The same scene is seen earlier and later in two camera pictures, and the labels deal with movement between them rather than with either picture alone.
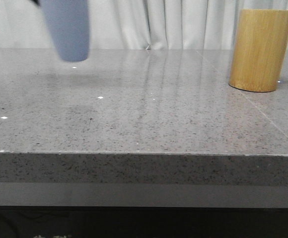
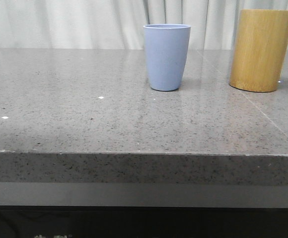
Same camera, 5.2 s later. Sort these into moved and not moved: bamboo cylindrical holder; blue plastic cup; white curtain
Moved: blue plastic cup
Not moved: white curtain; bamboo cylindrical holder
